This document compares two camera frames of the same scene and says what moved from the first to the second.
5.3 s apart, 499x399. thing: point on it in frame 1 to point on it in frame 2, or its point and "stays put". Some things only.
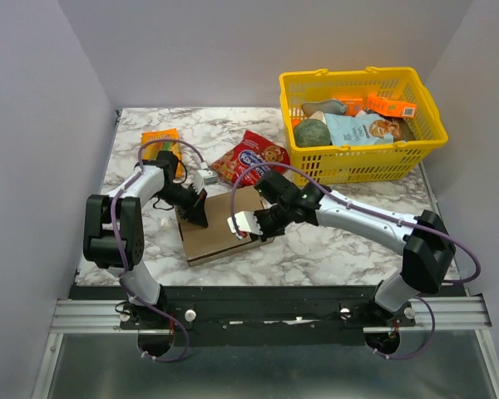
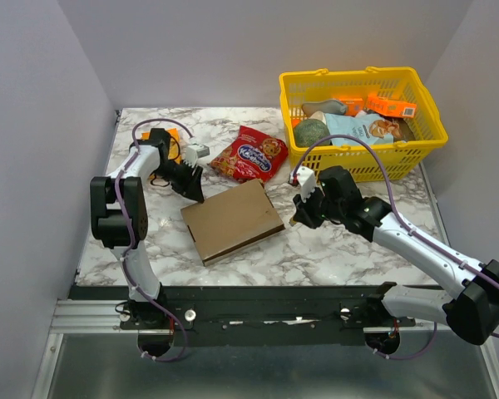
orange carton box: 392,107 stays put
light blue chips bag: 362,130 stays put
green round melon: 311,132 stays put
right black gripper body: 262,224 to 309,206
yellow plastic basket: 384,163 stays put
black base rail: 263,315 stays put
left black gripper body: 186,199 to 178,174
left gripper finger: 200,214 to 195,191
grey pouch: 328,106 stays put
